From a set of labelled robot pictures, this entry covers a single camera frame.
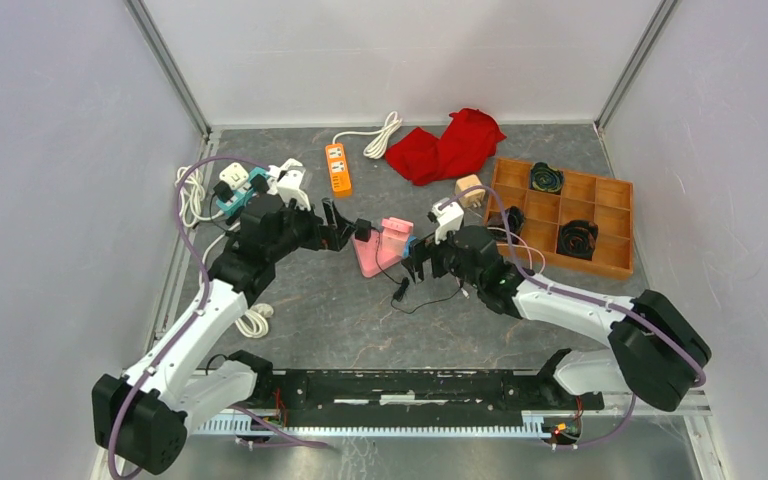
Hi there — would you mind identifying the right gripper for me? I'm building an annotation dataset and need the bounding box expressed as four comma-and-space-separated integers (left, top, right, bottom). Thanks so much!
400, 224, 482, 290

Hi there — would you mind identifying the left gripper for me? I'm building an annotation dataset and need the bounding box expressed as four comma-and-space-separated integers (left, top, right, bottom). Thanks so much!
267, 194, 357, 262

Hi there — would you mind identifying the blue plug adapter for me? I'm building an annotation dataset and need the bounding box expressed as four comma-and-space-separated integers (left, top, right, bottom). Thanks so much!
402, 236, 417, 259

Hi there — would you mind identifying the pink cube socket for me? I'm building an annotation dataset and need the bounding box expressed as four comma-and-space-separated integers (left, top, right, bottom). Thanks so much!
380, 217, 414, 257

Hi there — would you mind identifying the beige cube plug adapter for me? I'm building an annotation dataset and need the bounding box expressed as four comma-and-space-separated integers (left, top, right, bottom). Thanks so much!
455, 174, 485, 208

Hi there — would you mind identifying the orange power strip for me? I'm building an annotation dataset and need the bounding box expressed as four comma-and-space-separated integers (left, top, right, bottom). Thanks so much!
325, 143, 353, 198

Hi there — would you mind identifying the pink power strip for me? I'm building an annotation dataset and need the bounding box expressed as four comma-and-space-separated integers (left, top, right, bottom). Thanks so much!
351, 230, 403, 278

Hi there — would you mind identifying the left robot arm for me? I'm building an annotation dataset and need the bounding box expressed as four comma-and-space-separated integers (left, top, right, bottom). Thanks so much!
91, 194, 356, 479

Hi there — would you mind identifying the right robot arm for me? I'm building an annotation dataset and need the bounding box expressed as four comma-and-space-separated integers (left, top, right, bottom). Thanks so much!
403, 226, 712, 412

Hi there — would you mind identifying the white power strip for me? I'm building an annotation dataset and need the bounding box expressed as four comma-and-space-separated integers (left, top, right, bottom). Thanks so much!
269, 158, 308, 190

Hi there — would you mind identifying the black power adapter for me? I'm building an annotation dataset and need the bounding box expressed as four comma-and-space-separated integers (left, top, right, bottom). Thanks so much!
354, 219, 374, 243

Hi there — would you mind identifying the white cube adapter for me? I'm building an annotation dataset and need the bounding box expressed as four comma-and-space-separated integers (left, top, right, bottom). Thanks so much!
219, 162, 249, 190

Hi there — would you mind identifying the red cloth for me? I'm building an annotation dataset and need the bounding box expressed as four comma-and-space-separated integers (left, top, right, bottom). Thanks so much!
385, 108, 506, 186

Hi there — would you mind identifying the orange compartment tray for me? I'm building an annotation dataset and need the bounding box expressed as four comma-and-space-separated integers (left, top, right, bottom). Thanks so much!
484, 158, 634, 280

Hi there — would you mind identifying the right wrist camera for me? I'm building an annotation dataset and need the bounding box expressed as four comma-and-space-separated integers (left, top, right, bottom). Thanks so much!
429, 199, 464, 244

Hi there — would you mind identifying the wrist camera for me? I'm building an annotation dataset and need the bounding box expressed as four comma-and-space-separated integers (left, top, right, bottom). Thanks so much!
429, 199, 464, 244
276, 168, 311, 211

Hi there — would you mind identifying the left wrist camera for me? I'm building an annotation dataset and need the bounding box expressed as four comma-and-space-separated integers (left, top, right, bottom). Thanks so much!
276, 168, 311, 211

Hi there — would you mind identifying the black thin cable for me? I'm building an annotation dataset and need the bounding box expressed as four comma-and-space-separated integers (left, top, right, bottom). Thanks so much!
373, 245, 470, 315

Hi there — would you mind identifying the black bundled cable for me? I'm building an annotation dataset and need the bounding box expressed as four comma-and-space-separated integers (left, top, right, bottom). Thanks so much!
489, 205, 528, 243

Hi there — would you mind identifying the white cable bundle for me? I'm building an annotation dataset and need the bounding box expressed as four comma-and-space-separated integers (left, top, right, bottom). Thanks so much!
332, 111, 404, 161

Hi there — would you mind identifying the white power cord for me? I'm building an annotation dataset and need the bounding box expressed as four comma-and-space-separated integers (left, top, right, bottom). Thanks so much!
197, 225, 274, 340

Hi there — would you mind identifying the white coiled cable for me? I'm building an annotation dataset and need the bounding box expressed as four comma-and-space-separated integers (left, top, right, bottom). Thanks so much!
173, 164, 207, 229

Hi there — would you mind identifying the dark coiled cable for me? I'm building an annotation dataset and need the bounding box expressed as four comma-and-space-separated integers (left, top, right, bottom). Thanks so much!
556, 219, 600, 261
529, 162, 564, 195

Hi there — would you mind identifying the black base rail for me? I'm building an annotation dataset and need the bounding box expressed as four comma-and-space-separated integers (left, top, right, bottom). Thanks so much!
241, 369, 605, 428

